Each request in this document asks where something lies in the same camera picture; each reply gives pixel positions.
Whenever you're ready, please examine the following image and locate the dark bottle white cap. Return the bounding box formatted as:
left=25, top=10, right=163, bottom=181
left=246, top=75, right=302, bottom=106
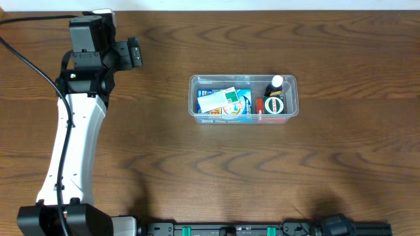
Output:
left=264, top=75, right=284, bottom=97

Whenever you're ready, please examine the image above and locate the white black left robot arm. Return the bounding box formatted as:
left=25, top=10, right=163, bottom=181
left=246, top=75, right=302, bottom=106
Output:
left=17, top=9, right=142, bottom=235

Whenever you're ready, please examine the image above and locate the red medicine box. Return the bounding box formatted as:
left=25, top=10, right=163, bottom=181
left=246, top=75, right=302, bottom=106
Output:
left=255, top=98, right=287, bottom=124

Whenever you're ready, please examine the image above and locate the white green Panadol box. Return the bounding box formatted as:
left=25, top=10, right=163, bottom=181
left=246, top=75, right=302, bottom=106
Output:
left=197, top=87, right=240, bottom=113

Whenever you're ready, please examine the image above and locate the blue fever medicine box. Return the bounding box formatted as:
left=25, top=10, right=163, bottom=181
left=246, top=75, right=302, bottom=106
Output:
left=197, top=89, right=252, bottom=123

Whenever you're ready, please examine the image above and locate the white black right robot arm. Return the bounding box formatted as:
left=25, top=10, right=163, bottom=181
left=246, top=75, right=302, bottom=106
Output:
left=310, top=214, right=356, bottom=236

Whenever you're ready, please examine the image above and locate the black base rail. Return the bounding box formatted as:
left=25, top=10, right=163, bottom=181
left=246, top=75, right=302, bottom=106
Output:
left=136, top=220, right=393, bottom=236

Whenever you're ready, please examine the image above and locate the clear plastic container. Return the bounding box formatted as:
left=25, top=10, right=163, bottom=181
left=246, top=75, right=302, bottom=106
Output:
left=188, top=75, right=299, bottom=124

